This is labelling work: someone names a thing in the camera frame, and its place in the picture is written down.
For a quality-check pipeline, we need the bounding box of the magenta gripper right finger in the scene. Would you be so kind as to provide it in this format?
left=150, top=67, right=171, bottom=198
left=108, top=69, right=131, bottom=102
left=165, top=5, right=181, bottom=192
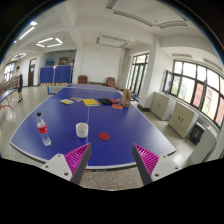
left=132, top=144, right=180, bottom=185

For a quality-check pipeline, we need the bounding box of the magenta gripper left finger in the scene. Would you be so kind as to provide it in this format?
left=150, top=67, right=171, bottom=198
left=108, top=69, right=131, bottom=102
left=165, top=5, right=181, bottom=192
left=42, top=143, right=92, bottom=185

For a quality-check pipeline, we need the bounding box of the white cup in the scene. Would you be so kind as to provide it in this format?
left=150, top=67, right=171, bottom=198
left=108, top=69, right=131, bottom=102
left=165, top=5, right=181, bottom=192
left=76, top=123, right=88, bottom=138

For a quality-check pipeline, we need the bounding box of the red round coaster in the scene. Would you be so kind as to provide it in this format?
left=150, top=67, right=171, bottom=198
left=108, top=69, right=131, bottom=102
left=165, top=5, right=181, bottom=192
left=98, top=132, right=110, bottom=141

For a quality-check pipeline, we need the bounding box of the clear plastic bottle red label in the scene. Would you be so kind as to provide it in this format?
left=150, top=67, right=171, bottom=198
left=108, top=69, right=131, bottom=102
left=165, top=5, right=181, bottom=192
left=36, top=112, right=51, bottom=146

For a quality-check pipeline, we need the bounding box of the white cabinet near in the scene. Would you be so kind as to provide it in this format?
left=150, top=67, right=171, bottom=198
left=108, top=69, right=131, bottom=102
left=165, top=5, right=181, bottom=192
left=168, top=103, right=198, bottom=138

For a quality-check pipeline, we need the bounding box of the white cabinet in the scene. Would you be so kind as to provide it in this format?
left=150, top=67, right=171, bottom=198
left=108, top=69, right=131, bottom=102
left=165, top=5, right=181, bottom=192
left=150, top=92, right=176, bottom=121
left=168, top=103, right=198, bottom=138

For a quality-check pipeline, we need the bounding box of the blue ping pong table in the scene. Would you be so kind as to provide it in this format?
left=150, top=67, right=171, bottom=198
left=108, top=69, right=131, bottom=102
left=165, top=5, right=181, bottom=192
left=10, top=84, right=175, bottom=170

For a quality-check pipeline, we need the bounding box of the black bin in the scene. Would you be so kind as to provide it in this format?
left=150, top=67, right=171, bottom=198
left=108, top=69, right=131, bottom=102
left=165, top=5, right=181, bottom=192
left=189, top=122, right=205, bottom=144

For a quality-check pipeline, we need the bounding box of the white cabinet far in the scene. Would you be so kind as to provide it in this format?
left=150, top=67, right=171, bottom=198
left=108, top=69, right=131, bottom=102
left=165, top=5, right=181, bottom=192
left=150, top=92, right=176, bottom=121

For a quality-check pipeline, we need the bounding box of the yellow book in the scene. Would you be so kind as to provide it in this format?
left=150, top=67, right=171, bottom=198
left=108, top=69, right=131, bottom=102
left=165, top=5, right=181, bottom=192
left=83, top=98, right=100, bottom=107

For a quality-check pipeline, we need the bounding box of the grey flat booklet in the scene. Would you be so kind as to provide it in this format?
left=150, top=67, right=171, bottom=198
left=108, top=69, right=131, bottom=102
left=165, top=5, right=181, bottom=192
left=69, top=97, right=83, bottom=102

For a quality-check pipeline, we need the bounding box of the red ping pong paddle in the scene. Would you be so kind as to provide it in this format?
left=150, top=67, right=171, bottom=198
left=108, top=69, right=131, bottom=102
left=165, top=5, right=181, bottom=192
left=112, top=104, right=123, bottom=110

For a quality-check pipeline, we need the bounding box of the black paddle case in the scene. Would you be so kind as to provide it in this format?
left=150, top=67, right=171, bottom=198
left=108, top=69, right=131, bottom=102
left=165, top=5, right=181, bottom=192
left=99, top=98, right=113, bottom=105

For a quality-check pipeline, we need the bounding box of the red paddle on case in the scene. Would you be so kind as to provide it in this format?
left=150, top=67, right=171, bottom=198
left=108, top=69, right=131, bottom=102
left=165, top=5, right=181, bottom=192
left=110, top=99, right=119, bottom=103

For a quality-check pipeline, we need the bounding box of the brown paper bag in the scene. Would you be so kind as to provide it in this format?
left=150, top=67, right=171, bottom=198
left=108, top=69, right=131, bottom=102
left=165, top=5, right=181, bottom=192
left=121, top=89, right=131, bottom=107

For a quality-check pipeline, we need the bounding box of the brown armchair left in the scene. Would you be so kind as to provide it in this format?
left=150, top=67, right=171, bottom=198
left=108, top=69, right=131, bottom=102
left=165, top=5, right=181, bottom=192
left=78, top=75, right=88, bottom=84

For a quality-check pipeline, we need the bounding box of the brown armchair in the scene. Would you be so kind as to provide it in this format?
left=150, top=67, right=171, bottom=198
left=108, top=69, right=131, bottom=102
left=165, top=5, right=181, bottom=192
left=106, top=77, right=117, bottom=87
left=78, top=75, right=88, bottom=84

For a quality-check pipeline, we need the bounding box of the brown armchair right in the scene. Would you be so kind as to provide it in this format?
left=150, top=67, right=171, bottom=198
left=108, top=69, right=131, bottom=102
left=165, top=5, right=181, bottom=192
left=106, top=77, right=117, bottom=87

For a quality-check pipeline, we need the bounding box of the blue partition barrier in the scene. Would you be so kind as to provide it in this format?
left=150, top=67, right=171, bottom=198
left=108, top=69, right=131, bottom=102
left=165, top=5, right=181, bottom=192
left=40, top=65, right=72, bottom=83

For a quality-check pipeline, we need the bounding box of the person in dark clothes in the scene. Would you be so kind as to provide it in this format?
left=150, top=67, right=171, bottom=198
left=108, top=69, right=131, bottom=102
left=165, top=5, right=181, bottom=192
left=16, top=66, right=23, bottom=103

